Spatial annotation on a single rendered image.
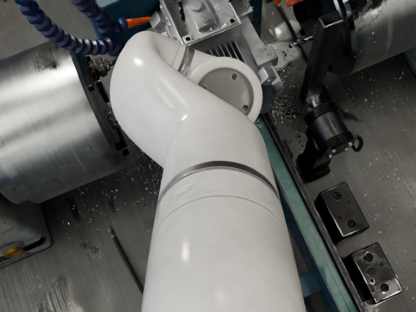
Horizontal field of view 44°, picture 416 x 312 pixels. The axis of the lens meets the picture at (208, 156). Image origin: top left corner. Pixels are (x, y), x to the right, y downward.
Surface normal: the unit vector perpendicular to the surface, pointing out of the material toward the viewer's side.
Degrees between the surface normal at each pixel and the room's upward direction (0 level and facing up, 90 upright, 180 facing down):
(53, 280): 0
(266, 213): 60
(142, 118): 41
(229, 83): 29
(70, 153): 55
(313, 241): 0
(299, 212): 0
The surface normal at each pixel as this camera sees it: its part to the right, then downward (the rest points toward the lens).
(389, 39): 0.35, 0.74
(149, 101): -0.59, 0.04
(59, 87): 0.00, -0.16
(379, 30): 0.29, 0.58
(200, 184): -0.32, -0.85
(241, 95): 0.16, 0.16
